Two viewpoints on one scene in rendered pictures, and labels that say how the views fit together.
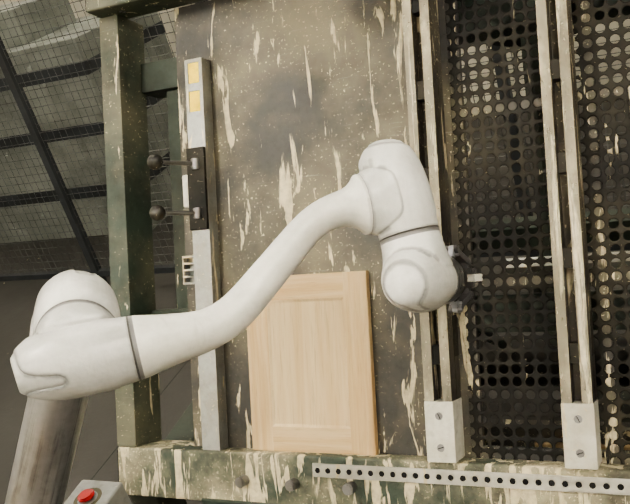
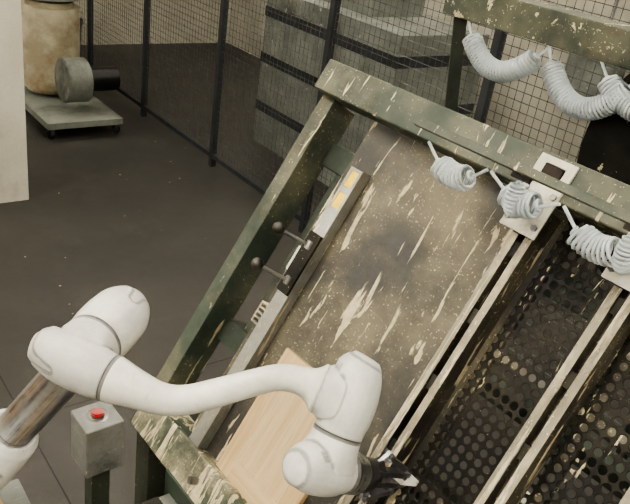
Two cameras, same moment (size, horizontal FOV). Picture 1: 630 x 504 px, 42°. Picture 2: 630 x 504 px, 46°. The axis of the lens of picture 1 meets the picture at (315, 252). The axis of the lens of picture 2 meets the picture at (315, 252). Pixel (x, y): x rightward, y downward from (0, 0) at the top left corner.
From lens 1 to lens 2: 0.62 m
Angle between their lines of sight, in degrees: 18
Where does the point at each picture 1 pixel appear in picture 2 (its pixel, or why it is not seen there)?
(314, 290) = not seen: hidden behind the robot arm
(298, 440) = (243, 484)
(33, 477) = (33, 398)
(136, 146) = (290, 200)
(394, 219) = (325, 418)
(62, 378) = (50, 369)
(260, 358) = (259, 409)
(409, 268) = (303, 461)
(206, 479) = (177, 459)
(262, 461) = (212, 478)
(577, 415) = not seen: outside the picture
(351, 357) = not seen: hidden behind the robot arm
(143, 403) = (181, 376)
